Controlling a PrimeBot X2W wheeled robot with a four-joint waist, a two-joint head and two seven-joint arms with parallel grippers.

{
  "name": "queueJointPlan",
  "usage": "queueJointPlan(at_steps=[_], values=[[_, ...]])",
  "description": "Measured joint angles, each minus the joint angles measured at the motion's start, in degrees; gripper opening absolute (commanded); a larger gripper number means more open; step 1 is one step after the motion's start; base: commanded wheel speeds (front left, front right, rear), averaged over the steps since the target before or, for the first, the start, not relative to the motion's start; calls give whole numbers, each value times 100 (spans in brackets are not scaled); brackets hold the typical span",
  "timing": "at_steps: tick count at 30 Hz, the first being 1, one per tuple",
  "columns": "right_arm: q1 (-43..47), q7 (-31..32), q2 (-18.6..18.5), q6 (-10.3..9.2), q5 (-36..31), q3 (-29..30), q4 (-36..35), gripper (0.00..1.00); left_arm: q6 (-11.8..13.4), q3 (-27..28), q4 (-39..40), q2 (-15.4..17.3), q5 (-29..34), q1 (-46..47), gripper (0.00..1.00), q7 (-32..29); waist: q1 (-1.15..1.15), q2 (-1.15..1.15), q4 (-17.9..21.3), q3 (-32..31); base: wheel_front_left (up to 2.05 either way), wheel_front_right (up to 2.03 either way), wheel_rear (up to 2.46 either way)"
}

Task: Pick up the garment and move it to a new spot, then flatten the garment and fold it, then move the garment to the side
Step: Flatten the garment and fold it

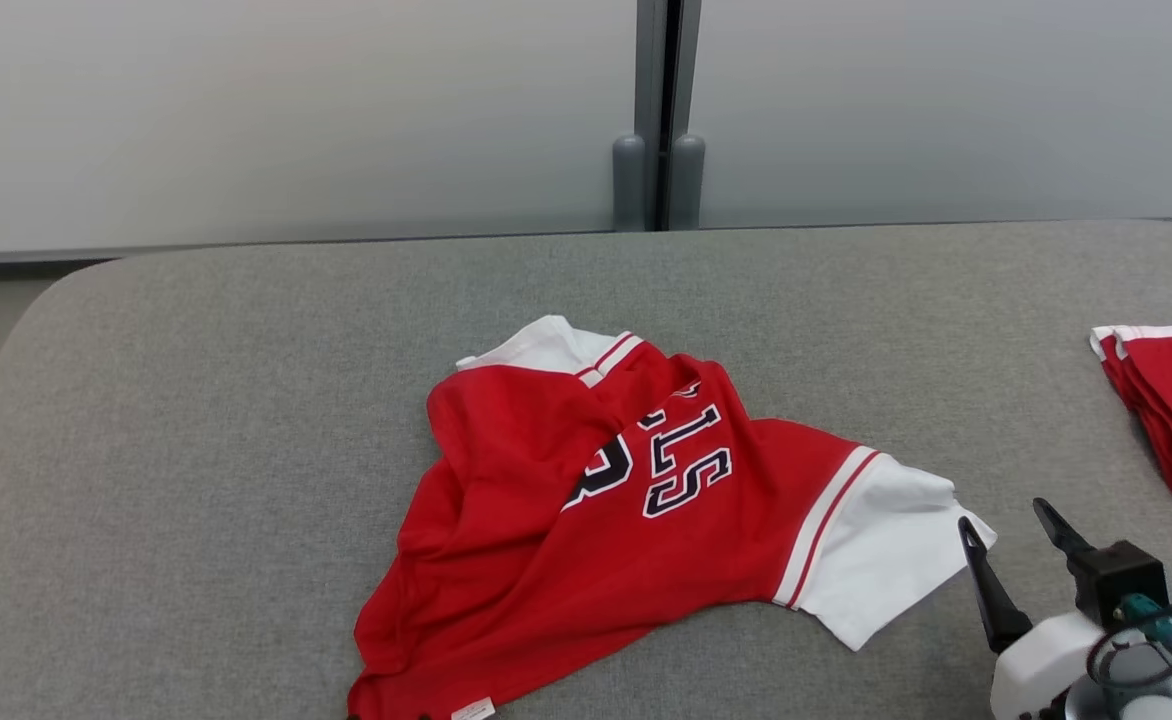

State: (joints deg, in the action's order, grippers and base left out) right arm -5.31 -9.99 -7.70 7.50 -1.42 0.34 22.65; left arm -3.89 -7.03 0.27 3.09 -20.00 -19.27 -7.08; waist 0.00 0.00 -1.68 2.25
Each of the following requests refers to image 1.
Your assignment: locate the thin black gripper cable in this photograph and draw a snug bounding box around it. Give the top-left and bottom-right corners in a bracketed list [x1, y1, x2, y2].
[1086, 605, 1172, 693]

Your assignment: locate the grey partition base rail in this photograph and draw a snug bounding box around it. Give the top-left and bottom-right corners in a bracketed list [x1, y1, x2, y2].
[0, 215, 1172, 268]

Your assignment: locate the grey metal partition post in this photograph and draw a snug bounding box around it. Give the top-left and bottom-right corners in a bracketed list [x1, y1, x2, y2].
[611, 0, 707, 231]

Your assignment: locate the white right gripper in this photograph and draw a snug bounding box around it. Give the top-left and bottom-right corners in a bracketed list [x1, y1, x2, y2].
[958, 498, 1112, 720]

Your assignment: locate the red and white jersey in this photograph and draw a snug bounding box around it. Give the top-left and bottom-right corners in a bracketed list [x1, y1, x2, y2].
[346, 315, 997, 720]

